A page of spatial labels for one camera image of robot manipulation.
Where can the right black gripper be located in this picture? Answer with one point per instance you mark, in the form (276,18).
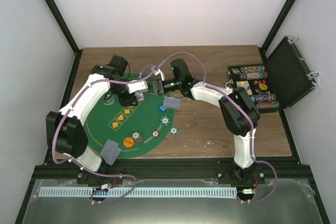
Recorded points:
(159,90)

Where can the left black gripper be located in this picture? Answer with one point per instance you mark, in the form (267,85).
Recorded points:
(126,102)

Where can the blue playing card deck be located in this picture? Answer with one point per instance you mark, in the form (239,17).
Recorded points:
(139,96)

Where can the blue small blind button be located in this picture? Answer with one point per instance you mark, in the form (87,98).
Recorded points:
(162,109)

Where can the poker chip stack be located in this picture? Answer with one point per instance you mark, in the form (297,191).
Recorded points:
(137,136)
(165,120)

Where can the orange big blind button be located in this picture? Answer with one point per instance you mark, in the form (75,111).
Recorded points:
(128,142)

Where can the single teal poker chip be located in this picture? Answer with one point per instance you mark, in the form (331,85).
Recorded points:
(173,130)

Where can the red poker chip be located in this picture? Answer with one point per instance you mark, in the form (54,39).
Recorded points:
(155,133)

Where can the blue checkered playing card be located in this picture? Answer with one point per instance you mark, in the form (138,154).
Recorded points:
(111,155)

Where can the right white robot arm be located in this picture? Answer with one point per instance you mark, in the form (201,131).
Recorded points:
(239,112)

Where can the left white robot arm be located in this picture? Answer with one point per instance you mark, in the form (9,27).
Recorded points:
(66,136)

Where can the clear dealer button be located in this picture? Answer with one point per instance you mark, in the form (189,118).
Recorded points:
(108,100)

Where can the green round poker mat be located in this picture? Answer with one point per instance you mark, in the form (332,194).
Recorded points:
(116,122)

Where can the light blue slotted strip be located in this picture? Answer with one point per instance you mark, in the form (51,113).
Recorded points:
(141,192)

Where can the black poker case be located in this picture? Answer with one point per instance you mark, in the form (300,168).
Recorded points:
(280,81)

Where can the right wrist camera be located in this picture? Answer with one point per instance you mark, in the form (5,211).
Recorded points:
(158,72)

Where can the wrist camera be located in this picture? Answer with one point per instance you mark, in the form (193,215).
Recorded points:
(137,86)
(158,72)

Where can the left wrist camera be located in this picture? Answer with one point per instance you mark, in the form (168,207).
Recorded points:
(137,86)

